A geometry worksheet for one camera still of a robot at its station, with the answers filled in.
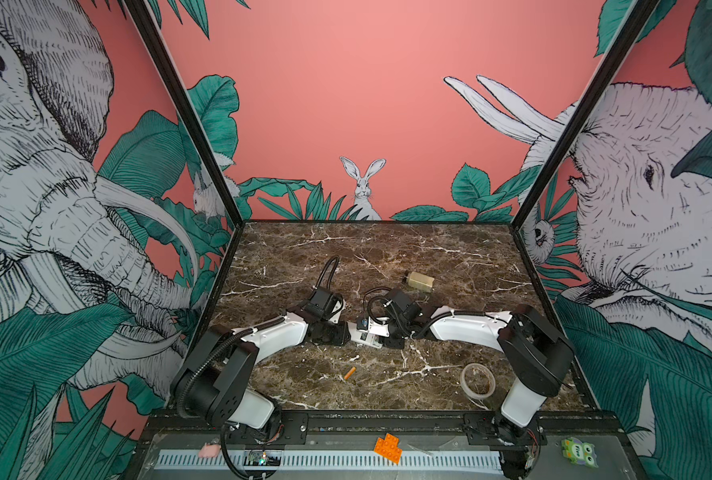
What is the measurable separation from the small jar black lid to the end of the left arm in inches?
12.3

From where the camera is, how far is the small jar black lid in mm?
1001

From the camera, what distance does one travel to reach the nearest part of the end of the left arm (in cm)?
67
